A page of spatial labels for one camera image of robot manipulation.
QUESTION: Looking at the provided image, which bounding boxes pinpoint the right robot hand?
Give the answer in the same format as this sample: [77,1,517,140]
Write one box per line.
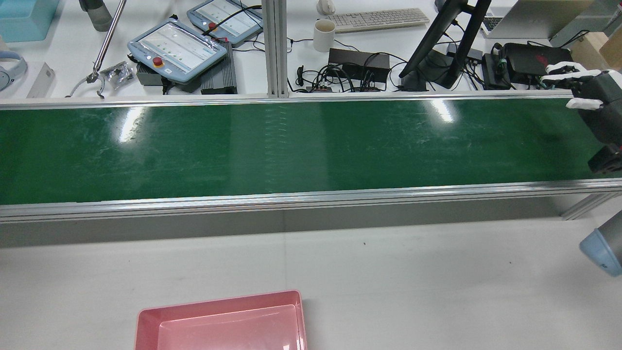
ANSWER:
[541,61,622,146]

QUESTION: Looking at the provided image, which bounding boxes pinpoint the brown cardboard box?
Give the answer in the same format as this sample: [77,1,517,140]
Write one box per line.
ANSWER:
[569,30,622,73]

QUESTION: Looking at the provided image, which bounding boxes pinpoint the black flat adapter box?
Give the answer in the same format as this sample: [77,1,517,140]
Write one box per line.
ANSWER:
[328,48,391,81]

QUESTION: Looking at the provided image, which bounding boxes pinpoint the pink plastic box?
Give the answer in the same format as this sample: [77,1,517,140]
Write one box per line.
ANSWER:
[134,290,308,350]

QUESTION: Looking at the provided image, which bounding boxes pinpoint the black device with red logo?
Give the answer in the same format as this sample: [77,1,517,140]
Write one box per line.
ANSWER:
[503,43,574,79]

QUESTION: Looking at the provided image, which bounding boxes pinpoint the silver laptop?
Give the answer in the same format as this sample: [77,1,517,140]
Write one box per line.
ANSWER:
[480,0,596,39]

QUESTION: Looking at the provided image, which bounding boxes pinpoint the black monitor with stand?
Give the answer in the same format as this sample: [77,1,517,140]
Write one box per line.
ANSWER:
[399,0,492,91]

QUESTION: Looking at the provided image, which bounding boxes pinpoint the white keyboard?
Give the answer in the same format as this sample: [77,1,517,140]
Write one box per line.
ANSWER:
[327,8,431,34]

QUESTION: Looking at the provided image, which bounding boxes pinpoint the white mug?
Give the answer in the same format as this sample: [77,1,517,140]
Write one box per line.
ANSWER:
[313,19,337,53]

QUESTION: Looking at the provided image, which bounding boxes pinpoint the green conveyor belt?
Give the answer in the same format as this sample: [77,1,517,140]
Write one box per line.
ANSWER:
[0,93,622,224]

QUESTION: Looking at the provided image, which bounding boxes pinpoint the black finned power supply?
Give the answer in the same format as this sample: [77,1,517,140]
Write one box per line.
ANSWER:
[201,41,238,95]

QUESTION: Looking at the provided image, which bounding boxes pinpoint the light blue teach pendant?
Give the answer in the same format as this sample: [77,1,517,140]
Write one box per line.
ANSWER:
[127,19,228,83]
[187,0,265,47]

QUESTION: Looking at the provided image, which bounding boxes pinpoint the clear bag of screws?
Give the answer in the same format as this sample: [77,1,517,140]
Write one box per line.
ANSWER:
[100,62,135,91]

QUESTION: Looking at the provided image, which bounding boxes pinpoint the metal reach grabber tool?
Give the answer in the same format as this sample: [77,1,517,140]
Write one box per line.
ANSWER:
[86,0,127,99]

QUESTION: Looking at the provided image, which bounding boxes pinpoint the grey cylinder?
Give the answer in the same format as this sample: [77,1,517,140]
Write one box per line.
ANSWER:
[79,0,114,33]

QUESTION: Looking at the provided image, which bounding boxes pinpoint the small white carton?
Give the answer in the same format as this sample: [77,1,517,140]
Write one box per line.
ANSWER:
[27,62,55,98]

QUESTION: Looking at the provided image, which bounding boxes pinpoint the light blue plastic container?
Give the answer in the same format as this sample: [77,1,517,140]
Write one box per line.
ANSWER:
[0,0,60,43]

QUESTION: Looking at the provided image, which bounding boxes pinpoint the white blue headphones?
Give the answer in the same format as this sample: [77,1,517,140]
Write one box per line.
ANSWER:
[0,50,28,92]

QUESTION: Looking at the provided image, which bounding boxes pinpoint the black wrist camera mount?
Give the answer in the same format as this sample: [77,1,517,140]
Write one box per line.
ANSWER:
[588,143,622,175]

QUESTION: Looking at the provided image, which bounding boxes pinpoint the black box with green strap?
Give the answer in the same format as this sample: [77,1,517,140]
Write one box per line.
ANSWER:
[483,44,512,90]

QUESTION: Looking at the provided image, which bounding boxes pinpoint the black tangled cable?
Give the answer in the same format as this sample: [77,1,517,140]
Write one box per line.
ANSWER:
[294,62,342,93]

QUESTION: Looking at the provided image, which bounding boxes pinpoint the aluminium extrusion post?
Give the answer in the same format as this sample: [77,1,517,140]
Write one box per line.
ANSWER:
[261,0,289,98]

